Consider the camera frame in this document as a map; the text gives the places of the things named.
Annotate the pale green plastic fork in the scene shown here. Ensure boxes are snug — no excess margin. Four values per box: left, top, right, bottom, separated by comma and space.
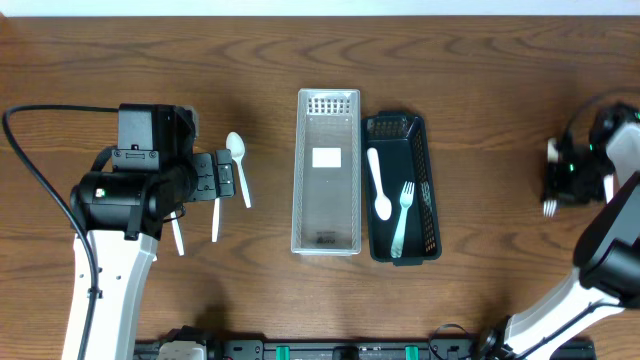
390, 181, 415, 258

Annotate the white plastic spoon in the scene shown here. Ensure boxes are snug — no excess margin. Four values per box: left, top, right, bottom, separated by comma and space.
226, 132, 252, 208
366, 147, 392, 221

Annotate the clear plastic basket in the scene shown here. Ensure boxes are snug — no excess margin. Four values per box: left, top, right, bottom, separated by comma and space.
291, 88, 362, 256

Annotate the dark green plastic basket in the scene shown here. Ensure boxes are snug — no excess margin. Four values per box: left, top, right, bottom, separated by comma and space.
361, 111, 442, 266

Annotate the black rail with equipment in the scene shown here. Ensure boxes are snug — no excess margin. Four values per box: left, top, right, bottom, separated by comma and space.
133, 326, 474, 360

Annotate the white plastic utensil under arm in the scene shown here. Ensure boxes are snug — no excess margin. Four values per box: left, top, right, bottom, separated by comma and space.
171, 212, 185, 256

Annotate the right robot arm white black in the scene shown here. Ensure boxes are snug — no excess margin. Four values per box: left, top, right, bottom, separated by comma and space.
472, 102, 639, 359

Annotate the white plastic utensil handle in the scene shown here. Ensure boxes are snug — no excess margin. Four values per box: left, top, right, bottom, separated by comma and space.
211, 198, 221, 243

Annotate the white plastic fork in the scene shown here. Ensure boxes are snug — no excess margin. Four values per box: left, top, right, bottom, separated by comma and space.
543, 138, 559, 217
603, 174, 615, 203

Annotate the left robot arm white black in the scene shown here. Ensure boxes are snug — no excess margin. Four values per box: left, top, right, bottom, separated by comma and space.
62, 104, 235, 359

